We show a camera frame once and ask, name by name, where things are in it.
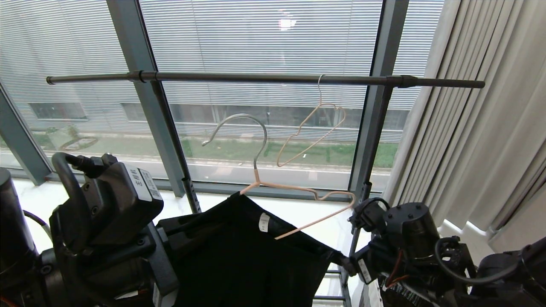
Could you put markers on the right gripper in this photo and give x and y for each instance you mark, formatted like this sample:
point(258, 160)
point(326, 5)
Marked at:
point(375, 264)

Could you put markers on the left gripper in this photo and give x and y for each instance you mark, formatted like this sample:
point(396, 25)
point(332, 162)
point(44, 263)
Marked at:
point(164, 273)

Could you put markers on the black garment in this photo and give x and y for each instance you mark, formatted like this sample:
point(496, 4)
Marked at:
point(239, 264)

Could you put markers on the pink clothes hanger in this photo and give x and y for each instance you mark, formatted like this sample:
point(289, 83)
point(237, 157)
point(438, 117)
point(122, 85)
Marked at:
point(257, 179)
point(320, 103)

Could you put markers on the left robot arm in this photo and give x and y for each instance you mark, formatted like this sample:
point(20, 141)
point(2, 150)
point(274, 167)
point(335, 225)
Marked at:
point(17, 221)

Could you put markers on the black clothes rack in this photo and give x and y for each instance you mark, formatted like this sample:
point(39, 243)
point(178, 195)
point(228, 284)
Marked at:
point(256, 78)

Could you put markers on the beige curtain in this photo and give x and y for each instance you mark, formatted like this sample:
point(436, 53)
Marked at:
point(490, 128)

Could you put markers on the window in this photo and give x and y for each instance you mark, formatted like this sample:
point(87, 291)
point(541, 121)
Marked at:
point(64, 42)

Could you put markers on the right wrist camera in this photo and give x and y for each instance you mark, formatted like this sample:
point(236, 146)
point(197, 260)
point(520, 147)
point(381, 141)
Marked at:
point(367, 215)

